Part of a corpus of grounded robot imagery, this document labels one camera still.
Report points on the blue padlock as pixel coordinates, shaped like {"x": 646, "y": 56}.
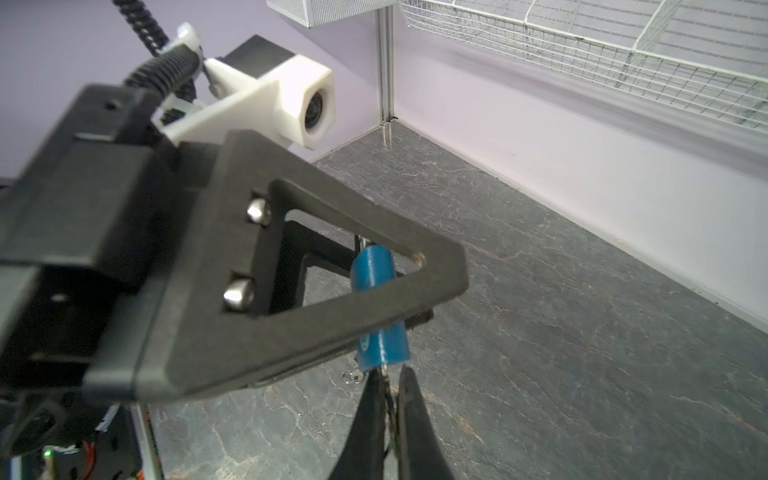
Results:
{"x": 372, "y": 267}

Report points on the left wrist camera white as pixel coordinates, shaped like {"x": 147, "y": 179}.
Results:
{"x": 287, "y": 97}

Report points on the white wire shelf basket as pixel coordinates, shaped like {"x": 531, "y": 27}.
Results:
{"x": 708, "y": 58}

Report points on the small key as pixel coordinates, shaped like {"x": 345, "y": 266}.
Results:
{"x": 390, "y": 393}

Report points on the white mesh box basket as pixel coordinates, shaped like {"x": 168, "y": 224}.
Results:
{"x": 313, "y": 13}

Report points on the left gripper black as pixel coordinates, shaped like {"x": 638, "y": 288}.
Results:
{"x": 81, "y": 227}

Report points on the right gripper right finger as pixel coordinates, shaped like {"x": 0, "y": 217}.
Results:
{"x": 418, "y": 448}

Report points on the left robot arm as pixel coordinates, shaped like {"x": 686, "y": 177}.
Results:
{"x": 63, "y": 432}

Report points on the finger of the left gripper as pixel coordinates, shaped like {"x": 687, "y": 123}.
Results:
{"x": 202, "y": 323}
{"x": 299, "y": 249}

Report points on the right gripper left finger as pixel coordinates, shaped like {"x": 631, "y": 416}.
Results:
{"x": 364, "y": 451}

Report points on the aluminium frame rails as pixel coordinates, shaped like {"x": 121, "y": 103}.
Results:
{"x": 384, "y": 20}

